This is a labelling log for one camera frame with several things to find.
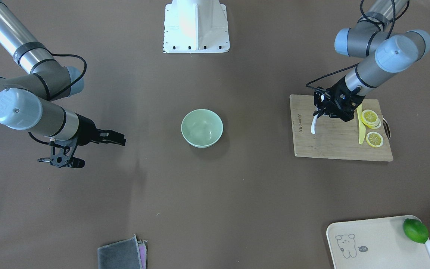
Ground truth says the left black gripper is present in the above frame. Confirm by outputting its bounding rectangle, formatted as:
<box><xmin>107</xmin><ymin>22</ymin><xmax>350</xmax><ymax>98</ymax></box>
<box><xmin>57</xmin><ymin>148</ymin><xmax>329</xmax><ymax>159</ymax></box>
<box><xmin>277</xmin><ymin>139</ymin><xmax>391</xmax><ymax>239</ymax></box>
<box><xmin>313</xmin><ymin>80</ymin><xmax>365</xmax><ymax>121</ymax></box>

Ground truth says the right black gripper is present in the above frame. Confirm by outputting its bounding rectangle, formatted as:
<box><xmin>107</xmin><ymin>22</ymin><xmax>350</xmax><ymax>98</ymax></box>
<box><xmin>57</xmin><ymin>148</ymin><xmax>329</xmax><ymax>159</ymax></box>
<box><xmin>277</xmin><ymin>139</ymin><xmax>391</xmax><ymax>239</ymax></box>
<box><xmin>76</xmin><ymin>114</ymin><xmax>126</xmax><ymax>146</ymax></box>

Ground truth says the white ceramic spoon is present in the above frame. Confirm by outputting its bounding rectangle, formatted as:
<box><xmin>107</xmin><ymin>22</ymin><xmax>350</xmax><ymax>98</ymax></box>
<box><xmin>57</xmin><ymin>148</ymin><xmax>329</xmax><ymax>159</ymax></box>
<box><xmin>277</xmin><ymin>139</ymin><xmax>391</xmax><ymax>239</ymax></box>
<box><xmin>311</xmin><ymin>115</ymin><xmax>318</xmax><ymax>135</ymax></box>

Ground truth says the light green bowl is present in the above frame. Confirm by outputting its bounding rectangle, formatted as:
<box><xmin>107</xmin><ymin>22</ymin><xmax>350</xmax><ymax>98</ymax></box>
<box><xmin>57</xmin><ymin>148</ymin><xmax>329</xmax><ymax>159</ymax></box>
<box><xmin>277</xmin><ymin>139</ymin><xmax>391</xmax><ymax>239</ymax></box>
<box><xmin>181</xmin><ymin>109</ymin><xmax>224</xmax><ymax>148</ymax></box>

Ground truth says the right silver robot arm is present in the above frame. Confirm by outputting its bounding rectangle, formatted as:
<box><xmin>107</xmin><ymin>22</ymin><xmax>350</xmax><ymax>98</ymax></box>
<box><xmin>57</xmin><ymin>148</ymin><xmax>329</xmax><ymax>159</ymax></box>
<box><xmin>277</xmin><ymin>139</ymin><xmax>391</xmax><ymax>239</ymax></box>
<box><xmin>0</xmin><ymin>0</ymin><xmax>126</xmax><ymax>148</ymax></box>

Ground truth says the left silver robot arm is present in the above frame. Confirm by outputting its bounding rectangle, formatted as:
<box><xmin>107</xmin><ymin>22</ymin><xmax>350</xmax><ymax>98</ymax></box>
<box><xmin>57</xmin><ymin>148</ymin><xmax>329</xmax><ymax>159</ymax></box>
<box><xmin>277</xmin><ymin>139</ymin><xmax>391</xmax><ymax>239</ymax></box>
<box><xmin>313</xmin><ymin>0</ymin><xmax>430</xmax><ymax>121</ymax></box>

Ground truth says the wooden cutting board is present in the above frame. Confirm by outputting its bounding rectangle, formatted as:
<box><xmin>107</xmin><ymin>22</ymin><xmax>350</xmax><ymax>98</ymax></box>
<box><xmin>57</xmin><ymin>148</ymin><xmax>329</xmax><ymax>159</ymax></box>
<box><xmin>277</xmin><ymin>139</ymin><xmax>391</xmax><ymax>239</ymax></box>
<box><xmin>289</xmin><ymin>94</ymin><xmax>393</xmax><ymax>162</ymax></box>

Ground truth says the yellow plastic knife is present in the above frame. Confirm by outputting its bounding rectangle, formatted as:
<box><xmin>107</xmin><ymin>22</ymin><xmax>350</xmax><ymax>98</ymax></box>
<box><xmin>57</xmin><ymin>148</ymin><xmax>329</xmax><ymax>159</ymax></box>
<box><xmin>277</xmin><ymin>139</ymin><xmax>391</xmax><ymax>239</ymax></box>
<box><xmin>356</xmin><ymin>104</ymin><xmax>366</xmax><ymax>145</ymax></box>

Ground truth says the lemon slice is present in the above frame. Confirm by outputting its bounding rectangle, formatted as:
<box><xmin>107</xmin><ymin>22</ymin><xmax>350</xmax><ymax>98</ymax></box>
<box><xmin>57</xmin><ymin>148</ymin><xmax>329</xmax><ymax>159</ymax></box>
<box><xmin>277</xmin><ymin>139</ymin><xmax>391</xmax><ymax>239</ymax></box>
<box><xmin>361</xmin><ymin>109</ymin><xmax>382</xmax><ymax>129</ymax></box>
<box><xmin>365</xmin><ymin>132</ymin><xmax>384</xmax><ymax>148</ymax></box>

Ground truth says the grey folded cloth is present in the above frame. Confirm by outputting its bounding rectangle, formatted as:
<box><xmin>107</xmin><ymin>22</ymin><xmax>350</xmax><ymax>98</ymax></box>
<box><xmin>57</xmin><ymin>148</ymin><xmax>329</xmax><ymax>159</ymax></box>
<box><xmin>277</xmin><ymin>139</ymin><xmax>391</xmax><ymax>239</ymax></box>
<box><xmin>97</xmin><ymin>235</ymin><xmax>148</xmax><ymax>269</ymax></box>

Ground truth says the cream rabbit tray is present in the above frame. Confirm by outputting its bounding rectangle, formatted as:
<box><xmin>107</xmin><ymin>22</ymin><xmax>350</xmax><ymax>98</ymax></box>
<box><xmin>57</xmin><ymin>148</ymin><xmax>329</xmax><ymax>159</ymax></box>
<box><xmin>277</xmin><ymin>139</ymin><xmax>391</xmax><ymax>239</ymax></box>
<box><xmin>326</xmin><ymin>215</ymin><xmax>430</xmax><ymax>269</ymax></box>

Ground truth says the green lime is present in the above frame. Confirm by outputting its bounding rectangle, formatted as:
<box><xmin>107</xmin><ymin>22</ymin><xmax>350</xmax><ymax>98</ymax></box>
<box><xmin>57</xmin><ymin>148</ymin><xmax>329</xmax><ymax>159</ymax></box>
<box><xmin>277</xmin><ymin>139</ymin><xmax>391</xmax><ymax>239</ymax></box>
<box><xmin>402</xmin><ymin>218</ymin><xmax>429</xmax><ymax>244</ymax></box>

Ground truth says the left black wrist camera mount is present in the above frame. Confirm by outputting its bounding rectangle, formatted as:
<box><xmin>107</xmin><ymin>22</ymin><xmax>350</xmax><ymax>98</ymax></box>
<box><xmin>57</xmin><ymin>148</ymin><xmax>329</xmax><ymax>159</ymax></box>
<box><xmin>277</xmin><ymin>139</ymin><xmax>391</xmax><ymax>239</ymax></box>
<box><xmin>314</xmin><ymin>87</ymin><xmax>331</xmax><ymax>111</ymax></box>

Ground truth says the white pedestal column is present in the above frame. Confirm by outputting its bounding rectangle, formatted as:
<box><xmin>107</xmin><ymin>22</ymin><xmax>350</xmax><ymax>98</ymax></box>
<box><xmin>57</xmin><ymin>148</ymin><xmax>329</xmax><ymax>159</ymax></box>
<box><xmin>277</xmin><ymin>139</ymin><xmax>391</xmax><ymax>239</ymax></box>
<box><xmin>163</xmin><ymin>0</ymin><xmax>230</xmax><ymax>53</ymax></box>

